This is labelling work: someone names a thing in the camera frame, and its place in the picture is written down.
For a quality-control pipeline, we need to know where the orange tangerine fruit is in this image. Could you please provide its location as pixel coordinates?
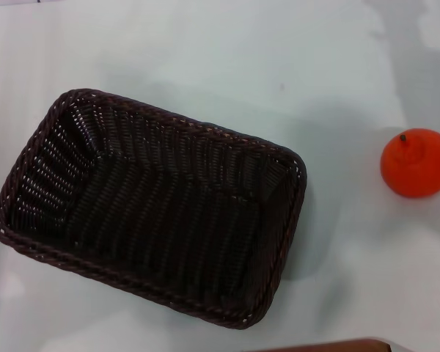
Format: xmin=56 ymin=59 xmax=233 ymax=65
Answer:
xmin=379 ymin=128 xmax=440 ymax=199

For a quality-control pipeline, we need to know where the dark brown woven basket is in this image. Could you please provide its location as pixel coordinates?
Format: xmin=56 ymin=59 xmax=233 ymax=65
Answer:
xmin=0 ymin=87 xmax=309 ymax=330

